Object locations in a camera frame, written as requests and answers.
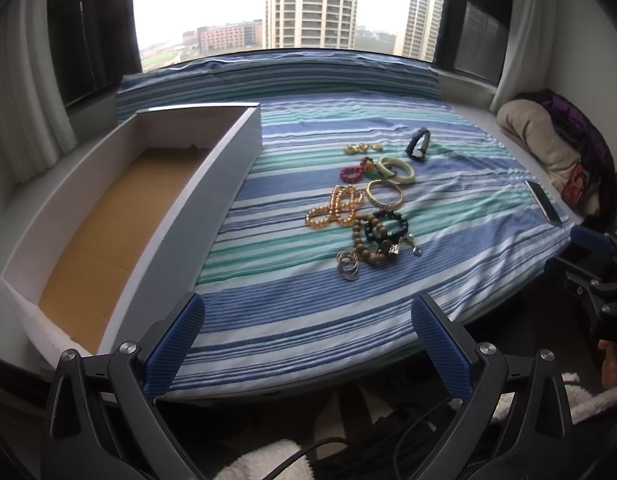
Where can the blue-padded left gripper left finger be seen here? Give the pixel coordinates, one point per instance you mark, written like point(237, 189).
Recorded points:
point(166, 344)

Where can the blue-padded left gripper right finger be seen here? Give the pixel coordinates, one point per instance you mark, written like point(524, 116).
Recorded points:
point(450, 348)

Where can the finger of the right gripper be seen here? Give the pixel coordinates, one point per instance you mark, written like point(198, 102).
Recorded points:
point(574, 276)
point(598, 243)

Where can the white cardboard box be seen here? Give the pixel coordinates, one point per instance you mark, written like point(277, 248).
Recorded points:
point(125, 233)

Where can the silver rings cluster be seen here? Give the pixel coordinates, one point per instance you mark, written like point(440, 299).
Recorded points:
point(348, 265)

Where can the gold rhinestone bangle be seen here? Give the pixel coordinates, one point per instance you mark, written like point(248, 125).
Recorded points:
point(385, 195)

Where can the pale jade bangle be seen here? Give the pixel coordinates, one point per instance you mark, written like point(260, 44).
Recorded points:
point(396, 170)

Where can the gold chain earrings cluster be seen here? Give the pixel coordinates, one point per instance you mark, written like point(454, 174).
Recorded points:
point(362, 148)

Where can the right hand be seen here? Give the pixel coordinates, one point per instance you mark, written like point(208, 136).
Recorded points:
point(609, 367)

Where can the smartphone on bed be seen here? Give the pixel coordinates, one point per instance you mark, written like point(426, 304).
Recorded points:
point(548, 210)

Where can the purple patterned cloth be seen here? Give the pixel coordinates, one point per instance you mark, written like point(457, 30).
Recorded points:
point(573, 126)

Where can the right white curtain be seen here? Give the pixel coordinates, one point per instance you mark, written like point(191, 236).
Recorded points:
point(528, 53)

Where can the white curtain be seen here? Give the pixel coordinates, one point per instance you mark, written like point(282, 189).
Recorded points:
point(528, 53)
point(35, 130)

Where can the blue green striped bedsheet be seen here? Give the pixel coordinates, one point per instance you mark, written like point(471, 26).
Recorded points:
point(278, 313)

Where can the left white curtain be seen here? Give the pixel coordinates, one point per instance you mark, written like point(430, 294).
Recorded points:
point(35, 130)

